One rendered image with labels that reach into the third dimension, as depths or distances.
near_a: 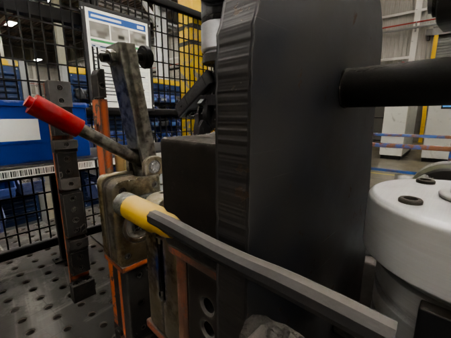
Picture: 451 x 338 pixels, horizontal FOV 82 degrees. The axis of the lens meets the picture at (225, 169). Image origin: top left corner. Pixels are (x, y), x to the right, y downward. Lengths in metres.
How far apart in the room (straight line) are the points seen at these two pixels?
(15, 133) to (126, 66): 0.39
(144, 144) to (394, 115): 7.86
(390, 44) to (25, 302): 14.63
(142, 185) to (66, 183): 0.32
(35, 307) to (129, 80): 0.60
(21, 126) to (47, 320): 0.42
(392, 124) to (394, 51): 6.95
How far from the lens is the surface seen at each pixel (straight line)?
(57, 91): 0.64
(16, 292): 0.88
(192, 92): 0.47
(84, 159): 0.69
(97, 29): 0.98
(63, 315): 0.74
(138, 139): 0.36
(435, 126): 8.09
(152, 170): 0.36
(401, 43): 14.65
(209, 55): 0.43
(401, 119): 8.06
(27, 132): 0.70
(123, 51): 0.36
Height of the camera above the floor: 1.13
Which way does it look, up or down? 12 degrees down
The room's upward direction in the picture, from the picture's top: straight up
